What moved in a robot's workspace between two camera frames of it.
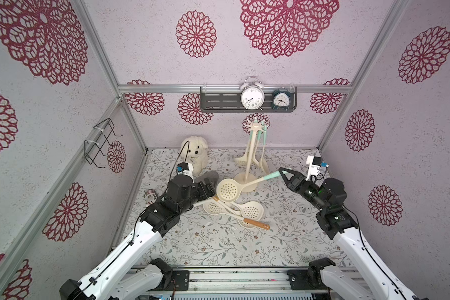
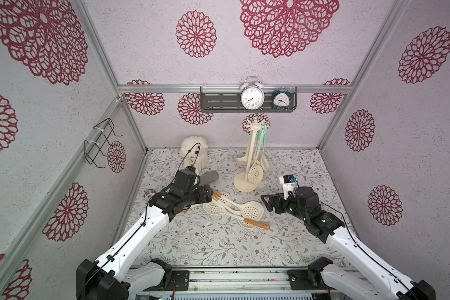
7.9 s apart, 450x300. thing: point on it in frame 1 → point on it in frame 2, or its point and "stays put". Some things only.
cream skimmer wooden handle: x=214 y=208 stays put
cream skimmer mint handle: x=263 y=161 stays put
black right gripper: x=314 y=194 → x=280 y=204
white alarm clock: x=252 y=95 stays put
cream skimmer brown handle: x=250 y=210 stays put
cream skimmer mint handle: x=230 y=190 → x=255 y=173
